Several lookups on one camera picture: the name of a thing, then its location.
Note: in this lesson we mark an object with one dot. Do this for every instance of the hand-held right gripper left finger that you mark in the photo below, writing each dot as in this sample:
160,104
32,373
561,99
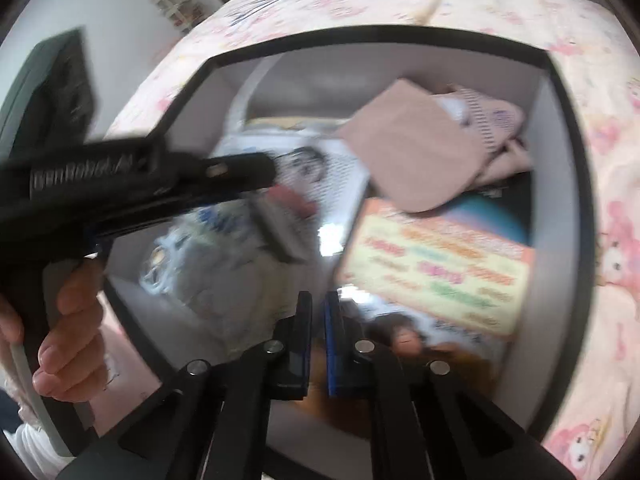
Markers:
295,360

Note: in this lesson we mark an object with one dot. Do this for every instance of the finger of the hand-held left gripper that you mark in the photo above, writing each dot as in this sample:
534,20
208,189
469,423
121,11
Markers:
220,172
280,230

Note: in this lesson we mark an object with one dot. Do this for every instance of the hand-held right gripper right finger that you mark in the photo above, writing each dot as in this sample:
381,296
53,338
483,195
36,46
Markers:
332,350

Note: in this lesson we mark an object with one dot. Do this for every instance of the clear plastic packet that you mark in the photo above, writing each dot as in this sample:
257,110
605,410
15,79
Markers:
215,270

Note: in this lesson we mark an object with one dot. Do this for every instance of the wooden comb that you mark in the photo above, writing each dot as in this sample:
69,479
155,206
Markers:
450,355

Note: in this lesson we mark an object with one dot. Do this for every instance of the black cardboard box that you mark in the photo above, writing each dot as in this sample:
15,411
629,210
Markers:
310,75

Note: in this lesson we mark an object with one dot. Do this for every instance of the person's left hand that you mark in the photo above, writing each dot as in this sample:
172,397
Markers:
75,340

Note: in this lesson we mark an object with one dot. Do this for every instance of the holographic printed card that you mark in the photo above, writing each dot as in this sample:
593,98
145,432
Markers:
440,270

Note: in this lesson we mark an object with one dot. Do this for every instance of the brown square pouch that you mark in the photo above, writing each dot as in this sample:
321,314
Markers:
410,145

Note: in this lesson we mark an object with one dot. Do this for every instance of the white shelf rack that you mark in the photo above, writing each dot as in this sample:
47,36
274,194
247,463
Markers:
177,5

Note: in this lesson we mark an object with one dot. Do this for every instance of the pink patterned fabric pouch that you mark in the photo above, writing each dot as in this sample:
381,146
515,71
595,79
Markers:
495,125

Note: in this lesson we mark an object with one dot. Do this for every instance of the person's white clothing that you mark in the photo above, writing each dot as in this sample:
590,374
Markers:
30,450

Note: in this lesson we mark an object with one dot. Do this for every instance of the pink printed blanket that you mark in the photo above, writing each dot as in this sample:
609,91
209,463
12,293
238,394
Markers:
615,110

